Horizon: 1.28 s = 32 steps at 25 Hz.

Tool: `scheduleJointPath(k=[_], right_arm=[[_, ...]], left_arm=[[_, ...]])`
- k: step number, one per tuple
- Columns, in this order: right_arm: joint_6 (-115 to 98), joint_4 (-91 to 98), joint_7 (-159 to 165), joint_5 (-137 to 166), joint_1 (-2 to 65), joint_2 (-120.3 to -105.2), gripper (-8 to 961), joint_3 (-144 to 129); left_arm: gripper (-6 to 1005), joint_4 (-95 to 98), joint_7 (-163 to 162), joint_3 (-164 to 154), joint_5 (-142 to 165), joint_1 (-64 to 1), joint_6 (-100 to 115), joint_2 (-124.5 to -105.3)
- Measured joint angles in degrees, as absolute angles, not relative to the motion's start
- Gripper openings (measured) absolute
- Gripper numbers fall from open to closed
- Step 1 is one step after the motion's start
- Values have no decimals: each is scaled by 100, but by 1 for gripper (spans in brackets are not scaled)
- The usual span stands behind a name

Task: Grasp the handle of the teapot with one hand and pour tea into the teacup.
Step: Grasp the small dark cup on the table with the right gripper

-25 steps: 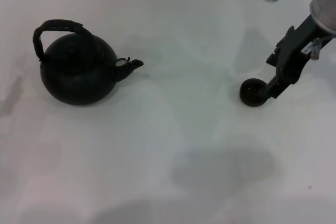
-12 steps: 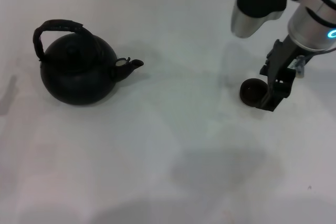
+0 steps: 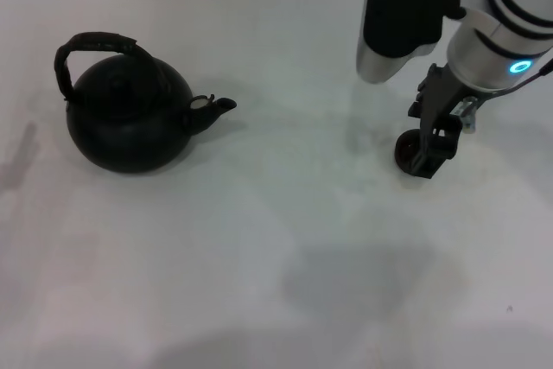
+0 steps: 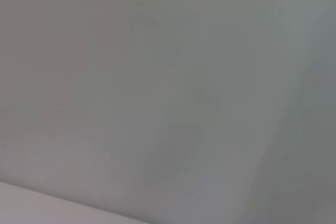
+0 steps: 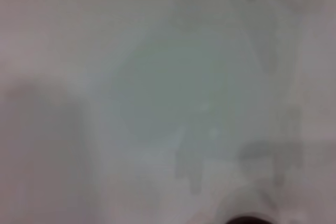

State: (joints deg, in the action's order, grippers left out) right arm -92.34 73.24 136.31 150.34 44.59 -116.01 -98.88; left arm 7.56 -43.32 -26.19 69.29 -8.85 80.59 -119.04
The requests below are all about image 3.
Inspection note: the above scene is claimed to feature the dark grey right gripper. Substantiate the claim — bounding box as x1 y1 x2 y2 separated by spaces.
408 62 477 180

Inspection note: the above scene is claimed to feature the small silver cable clip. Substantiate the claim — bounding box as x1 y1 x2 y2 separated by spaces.
453 96 477 134

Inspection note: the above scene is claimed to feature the black round teapot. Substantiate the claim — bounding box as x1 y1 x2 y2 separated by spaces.
54 30 238 175

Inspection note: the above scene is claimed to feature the black silver wrist camera box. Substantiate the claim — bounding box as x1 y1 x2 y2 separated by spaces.
355 0 467 85

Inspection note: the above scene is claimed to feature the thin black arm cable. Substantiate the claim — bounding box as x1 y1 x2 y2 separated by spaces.
473 60 553 105

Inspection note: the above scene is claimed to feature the small dark teacup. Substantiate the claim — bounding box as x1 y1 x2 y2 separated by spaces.
394 130 423 174

